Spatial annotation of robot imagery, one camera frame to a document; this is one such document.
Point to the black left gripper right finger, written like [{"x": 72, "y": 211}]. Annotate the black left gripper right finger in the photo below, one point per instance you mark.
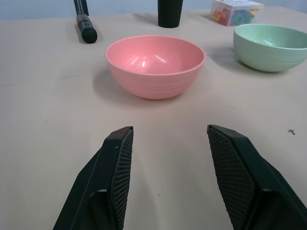
[{"x": 249, "y": 177}]

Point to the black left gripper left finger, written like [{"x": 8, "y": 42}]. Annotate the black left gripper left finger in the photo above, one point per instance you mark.
[{"x": 100, "y": 177}]

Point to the pink plastic bowl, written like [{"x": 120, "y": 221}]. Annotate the pink plastic bowl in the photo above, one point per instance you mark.
[{"x": 153, "y": 69}]

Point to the green plastic bowl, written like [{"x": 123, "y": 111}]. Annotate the green plastic bowl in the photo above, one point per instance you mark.
[{"x": 268, "y": 48}]

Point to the black marker with red band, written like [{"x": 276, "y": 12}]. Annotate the black marker with red band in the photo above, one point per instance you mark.
[{"x": 86, "y": 30}]

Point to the clear box of coloured blocks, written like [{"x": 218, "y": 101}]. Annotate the clear box of coloured blocks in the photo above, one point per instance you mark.
[{"x": 233, "y": 13}]

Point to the black plastic cup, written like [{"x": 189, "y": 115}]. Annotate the black plastic cup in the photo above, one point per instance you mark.
[{"x": 169, "y": 13}]

